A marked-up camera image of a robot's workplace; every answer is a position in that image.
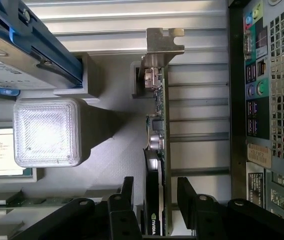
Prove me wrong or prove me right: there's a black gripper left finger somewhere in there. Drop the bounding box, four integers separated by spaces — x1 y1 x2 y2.
11 176 143 240

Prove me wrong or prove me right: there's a green graphics card black shroud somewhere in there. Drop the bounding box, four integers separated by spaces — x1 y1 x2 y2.
140 27 186 237

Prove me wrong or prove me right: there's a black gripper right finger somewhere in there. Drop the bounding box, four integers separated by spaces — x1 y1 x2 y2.
176 176 284 240

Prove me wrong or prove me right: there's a hard disk in blue carrier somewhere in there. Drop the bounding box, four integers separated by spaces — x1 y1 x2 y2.
0 0 84 91

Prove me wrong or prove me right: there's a green RAM stick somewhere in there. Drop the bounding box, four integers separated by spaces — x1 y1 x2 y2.
4 196 77 208

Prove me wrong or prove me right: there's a black grey PC case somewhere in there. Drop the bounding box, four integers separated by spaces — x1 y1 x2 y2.
228 0 284 240

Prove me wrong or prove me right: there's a grey plastic parts rack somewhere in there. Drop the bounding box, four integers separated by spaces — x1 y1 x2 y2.
0 51 167 240

